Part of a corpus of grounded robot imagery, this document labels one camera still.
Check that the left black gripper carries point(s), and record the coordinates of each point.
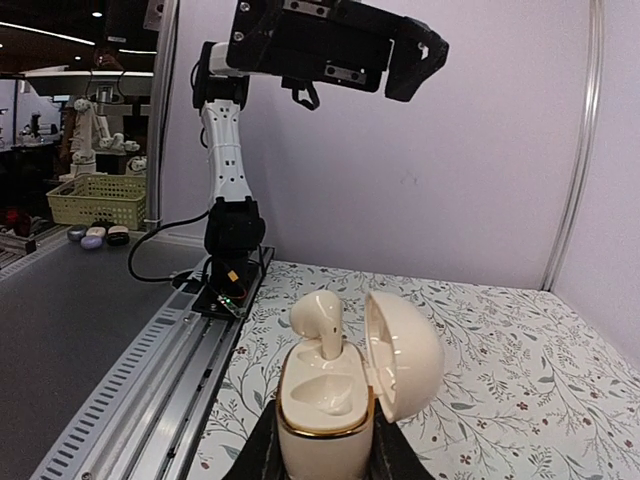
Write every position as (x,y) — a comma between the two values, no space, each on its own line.
(345,43)

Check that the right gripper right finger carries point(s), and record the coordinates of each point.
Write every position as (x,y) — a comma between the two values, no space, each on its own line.
(392,457)

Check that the white round earbud case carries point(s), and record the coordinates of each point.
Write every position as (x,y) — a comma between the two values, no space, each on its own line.
(325,409)

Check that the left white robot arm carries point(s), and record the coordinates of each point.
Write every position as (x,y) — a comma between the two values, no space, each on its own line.
(220,93)

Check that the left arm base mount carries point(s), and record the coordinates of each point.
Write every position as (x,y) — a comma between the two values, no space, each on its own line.
(229,285)

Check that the floral tablecloth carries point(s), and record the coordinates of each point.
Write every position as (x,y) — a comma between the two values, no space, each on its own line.
(530,390)

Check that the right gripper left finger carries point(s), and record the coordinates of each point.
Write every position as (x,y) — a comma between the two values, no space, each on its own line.
(260,458)

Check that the lilac earbud case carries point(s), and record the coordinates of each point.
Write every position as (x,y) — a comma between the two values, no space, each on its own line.
(91,242)

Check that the yellow-green plastic basket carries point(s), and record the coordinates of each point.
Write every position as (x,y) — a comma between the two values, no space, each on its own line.
(118,199)

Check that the front aluminium rail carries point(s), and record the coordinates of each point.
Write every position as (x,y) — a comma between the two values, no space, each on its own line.
(108,366)

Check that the background white robot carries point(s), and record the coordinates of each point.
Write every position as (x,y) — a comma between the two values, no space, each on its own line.
(86,134)

